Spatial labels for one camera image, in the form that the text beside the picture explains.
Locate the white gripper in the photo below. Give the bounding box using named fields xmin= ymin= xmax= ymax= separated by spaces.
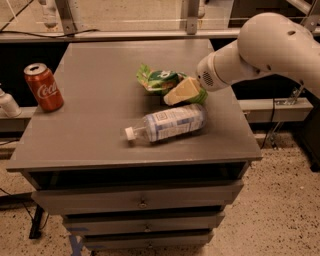
xmin=164 ymin=52 xmax=228 ymax=106

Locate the green rice chip bag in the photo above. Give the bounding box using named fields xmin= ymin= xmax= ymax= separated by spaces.
xmin=135 ymin=63 xmax=209 ymax=105

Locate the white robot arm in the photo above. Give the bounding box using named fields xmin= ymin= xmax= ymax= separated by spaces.
xmin=184 ymin=13 xmax=320 ymax=95

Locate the blue label plastic bottle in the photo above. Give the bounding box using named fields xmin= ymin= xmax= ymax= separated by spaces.
xmin=125 ymin=103 xmax=207 ymax=143

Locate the grey drawer cabinet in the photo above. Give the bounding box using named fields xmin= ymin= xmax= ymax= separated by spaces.
xmin=7 ymin=40 xmax=261 ymax=251

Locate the middle cabinet drawer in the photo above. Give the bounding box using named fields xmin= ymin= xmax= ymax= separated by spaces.
xmin=63 ymin=211 xmax=225 ymax=236

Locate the cabinet drawer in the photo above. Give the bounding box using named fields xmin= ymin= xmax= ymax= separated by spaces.
xmin=83 ymin=229 xmax=213 ymax=250
xmin=32 ymin=180 xmax=243 ymax=215
xmin=63 ymin=211 xmax=225 ymax=236

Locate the red cola can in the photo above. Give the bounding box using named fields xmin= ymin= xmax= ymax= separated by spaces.
xmin=24 ymin=63 xmax=64 ymax=112

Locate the bottom cabinet drawer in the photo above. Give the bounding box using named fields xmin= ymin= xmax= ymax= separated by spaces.
xmin=83 ymin=229 xmax=213 ymax=250

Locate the top cabinet drawer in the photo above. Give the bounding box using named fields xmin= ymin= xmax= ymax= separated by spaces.
xmin=32 ymin=180 xmax=243 ymax=215

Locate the white plastic pipe fitting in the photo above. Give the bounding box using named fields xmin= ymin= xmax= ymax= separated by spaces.
xmin=0 ymin=88 xmax=22 ymax=118

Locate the grey metal frame rail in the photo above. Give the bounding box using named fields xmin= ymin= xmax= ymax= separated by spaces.
xmin=0 ymin=28 xmax=240 ymax=43

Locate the black cable on rail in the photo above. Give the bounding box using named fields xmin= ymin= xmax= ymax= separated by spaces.
xmin=0 ymin=27 xmax=100 ymax=38

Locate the black floor cable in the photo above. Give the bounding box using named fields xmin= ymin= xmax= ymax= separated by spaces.
xmin=0 ymin=187 xmax=50 ymax=231

